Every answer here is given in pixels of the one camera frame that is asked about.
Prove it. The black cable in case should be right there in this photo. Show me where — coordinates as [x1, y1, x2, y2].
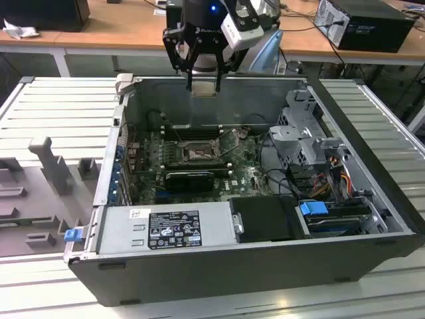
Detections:
[258, 132, 300, 197]

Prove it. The black RAM slot bank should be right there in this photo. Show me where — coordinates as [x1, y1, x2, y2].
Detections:
[165, 124, 222, 140]
[161, 160, 232, 176]

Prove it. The black box on desk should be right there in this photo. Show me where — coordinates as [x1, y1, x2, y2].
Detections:
[0, 0, 91, 33]

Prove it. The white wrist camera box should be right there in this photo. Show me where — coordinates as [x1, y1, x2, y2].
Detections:
[220, 0, 266, 48]

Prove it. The wooden desk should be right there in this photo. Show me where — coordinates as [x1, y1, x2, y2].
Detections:
[0, 0, 425, 64]

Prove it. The grey parts rack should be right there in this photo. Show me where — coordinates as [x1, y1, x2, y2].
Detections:
[0, 136, 102, 259]

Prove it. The grey plastic case latch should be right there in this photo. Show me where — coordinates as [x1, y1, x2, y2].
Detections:
[114, 73, 135, 98]

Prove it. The CPU socket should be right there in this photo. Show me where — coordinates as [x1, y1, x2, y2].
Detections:
[180, 140, 222, 161]

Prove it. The silver CPU plate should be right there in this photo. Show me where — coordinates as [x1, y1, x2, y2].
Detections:
[191, 82, 217, 98]

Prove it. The green motherboard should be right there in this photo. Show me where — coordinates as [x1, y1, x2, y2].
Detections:
[127, 128, 287, 206]

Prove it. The crumpled white paper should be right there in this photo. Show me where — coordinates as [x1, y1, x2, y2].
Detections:
[2, 17, 41, 41]

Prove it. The grey power supply with label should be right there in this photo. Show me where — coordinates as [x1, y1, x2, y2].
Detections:
[97, 201, 240, 256]

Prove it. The black open PC case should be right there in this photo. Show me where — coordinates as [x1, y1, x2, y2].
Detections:
[62, 73, 425, 307]

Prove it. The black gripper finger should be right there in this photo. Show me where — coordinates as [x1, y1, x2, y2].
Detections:
[162, 22, 194, 93]
[214, 43, 247, 94]

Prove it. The black plastic shroud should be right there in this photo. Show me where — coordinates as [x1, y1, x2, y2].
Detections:
[228, 195, 312, 243]

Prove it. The black graphics card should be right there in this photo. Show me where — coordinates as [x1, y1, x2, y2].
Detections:
[164, 170, 216, 193]

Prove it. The yellow red wire bundle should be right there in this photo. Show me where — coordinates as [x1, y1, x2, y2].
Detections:
[311, 155, 353, 201]

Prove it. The metal socket cover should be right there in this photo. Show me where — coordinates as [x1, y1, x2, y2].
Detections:
[217, 128, 241, 158]

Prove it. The grey metal drive cage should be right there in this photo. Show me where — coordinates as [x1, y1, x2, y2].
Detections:
[268, 88, 353, 167]

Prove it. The hard disk in blue carrier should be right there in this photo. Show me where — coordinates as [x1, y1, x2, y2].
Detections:
[297, 200, 363, 239]

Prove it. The black desktop computer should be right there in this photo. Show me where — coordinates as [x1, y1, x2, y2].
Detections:
[314, 0, 418, 54]

